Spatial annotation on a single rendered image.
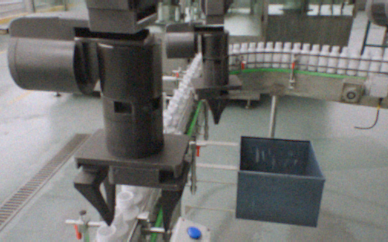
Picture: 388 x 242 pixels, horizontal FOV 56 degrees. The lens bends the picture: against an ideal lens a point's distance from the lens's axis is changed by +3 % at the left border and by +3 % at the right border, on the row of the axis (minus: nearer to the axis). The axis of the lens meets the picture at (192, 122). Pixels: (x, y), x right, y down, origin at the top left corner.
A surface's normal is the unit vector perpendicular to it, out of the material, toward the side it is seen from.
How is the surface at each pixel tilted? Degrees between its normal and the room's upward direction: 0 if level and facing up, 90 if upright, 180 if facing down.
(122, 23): 90
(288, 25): 90
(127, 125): 90
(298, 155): 90
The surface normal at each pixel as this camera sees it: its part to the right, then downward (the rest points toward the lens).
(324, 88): -0.44, 0.36
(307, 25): -0.14, 0.40
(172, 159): 0.02, -0.91
